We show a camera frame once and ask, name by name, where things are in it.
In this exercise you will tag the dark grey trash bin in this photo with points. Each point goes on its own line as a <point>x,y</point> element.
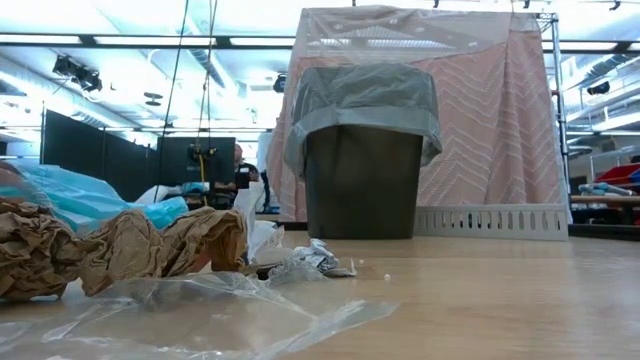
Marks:
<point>365,180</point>

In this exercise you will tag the white grey wrapper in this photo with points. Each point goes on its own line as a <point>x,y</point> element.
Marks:
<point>320,255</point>

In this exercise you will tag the white paper strip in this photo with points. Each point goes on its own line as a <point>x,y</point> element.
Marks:
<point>247,205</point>

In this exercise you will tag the grey trash bag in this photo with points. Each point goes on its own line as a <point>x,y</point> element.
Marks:
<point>365,95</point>

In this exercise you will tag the long brown paper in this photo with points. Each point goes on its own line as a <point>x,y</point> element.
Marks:
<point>150,250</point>

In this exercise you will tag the clear plastic film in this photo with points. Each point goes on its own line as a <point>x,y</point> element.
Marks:
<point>175,325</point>

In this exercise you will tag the blue plastic bag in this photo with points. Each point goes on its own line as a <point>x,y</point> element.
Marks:
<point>100,200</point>

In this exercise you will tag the large brown paper wad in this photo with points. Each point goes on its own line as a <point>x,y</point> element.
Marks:
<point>35,250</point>

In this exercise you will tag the person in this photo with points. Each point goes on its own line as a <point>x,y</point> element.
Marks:
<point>246,172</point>

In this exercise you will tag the black monitor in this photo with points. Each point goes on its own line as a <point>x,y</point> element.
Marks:
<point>175,160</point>

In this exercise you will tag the white background cloth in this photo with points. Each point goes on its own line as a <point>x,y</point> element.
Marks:
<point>152,192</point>

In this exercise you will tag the pink chevron blanket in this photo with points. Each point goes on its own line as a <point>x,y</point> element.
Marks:
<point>490,125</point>

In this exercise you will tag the round ceiling disc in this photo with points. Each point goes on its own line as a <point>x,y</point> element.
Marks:
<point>153,98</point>

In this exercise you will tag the black partition panel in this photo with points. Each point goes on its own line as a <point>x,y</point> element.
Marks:
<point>90,155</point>

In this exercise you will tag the metal rack pole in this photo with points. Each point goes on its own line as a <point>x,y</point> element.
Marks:
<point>559,100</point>

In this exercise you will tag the white blue cloth pile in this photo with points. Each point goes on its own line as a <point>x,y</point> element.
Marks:
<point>600,189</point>

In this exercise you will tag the background wooden table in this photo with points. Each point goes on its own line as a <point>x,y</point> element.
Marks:
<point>605,199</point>

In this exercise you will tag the black pipe-mounted device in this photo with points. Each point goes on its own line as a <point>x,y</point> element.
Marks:
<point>598,88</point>

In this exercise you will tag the red storage bin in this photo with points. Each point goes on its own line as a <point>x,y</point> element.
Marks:
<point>617,174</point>

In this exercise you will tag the black dome camera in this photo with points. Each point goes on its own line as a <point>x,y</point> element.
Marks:
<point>280,83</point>

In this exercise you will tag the black camera on stand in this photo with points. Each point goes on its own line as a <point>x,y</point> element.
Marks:
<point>201,151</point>

